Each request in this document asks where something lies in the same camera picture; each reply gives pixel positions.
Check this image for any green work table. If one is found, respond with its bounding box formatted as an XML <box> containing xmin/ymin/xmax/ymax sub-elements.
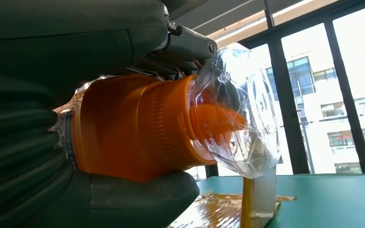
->
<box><xmin>198</xmin><ymin>174</ymin><xmax>365</xmax><ymax>228</ymax></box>

